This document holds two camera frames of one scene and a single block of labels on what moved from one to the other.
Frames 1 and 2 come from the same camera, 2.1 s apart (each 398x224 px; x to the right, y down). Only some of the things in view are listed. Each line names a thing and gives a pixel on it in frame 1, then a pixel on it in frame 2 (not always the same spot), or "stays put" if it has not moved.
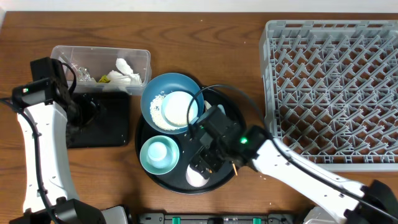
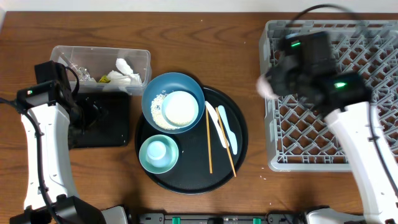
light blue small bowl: (175, 107) stays put
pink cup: (194, 178) -> (264, 88)
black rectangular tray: (108, 126) stays put
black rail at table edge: (214, 218) stays put
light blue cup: (159, 154) stays put
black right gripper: (203, 155) -> (278, 76)
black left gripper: (87, 102) -> (97, 112)
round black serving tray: (176, 182) stays put
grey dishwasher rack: (330, 92) stays put
